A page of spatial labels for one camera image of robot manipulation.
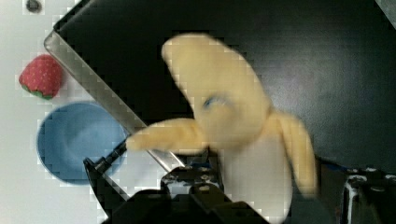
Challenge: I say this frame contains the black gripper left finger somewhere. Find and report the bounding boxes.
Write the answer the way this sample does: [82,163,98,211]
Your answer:
[83,143,268,224]

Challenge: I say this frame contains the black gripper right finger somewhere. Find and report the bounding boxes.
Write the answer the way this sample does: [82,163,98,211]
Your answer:
[289,159,396,224]

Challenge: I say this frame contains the yellow plush peeled banana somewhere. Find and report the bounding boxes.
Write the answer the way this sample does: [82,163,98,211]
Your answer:
[126,33,318,224]

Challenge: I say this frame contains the black silver toaster oven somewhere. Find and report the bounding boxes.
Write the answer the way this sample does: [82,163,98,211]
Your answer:
[43,0,396,200]

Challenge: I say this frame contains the light blue plastic cup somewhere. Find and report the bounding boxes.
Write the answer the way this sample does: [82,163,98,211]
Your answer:
[36,102,127,185]

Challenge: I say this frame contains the strawberry toy near cup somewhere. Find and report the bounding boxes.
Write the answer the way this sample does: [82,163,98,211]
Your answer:
[19,54,63,100]

